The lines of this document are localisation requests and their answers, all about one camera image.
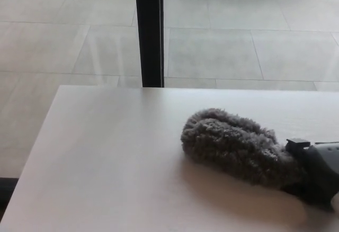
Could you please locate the grey fluffy microfibre duster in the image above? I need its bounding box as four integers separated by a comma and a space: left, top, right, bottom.
180, 107, 306, 191

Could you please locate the black window frame post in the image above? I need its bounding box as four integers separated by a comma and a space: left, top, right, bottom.
134, 0, 165, 88

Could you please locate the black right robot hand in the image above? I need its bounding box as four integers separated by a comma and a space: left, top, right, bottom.
281, 137, 339, 212

